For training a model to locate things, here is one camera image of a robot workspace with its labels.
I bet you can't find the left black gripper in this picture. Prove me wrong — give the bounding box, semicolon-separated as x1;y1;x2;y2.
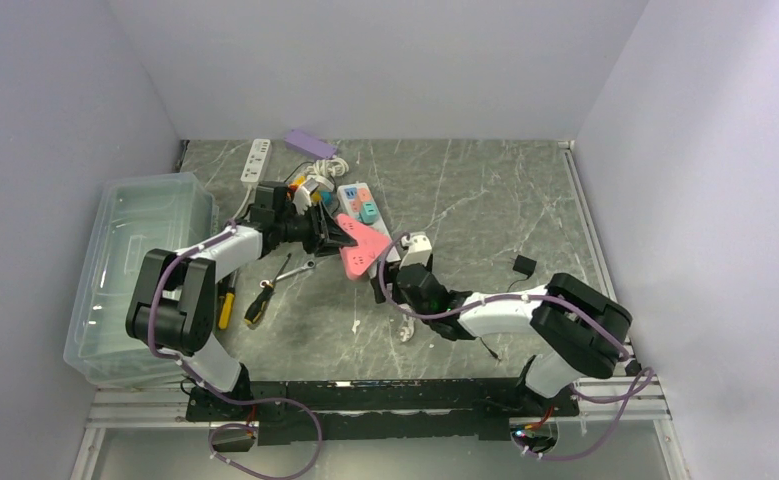
275;200;355;257

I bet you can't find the pink triangular power strip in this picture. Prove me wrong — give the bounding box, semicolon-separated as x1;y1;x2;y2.
335;213;391;281

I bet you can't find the white long power strip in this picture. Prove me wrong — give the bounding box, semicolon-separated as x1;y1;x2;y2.
335;182;390;280

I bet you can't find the black power adapter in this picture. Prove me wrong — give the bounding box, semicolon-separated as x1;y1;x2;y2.
512;254;537;277

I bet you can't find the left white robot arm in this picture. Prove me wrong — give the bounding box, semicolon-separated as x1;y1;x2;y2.
125;181;357;420

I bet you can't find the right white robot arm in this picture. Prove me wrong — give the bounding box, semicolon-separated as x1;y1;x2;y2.
371;260;633;415

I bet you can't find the teal plug adapter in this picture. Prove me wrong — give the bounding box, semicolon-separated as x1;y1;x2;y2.
359;202;380;225

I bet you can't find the orange plug adapter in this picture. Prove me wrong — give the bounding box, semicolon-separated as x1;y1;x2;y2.
356;187;374;204

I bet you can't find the silver ratchet wrench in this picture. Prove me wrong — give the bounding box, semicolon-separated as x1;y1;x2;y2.
260;260;316;288

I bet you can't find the black yellow screwdriver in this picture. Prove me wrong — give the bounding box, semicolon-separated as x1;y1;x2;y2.
244;253;292;326

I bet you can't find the purple flat box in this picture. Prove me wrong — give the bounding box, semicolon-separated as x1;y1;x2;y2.
284;130;337;160

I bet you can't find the small white power strip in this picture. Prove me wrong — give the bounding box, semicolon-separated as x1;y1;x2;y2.
240;138;272;186

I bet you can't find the yellow black small tool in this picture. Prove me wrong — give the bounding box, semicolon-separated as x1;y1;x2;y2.
217;271;238;330

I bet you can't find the clear plastic storage bin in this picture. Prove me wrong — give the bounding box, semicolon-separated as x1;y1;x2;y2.
63;173;218;388

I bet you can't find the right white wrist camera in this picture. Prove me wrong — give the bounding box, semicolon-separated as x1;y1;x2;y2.
400;232;433;267

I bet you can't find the white coiled power cable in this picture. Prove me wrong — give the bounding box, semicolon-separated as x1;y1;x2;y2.
219;156;351;230

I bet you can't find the black base frame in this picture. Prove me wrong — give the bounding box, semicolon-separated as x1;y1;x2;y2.
185;378;580;446

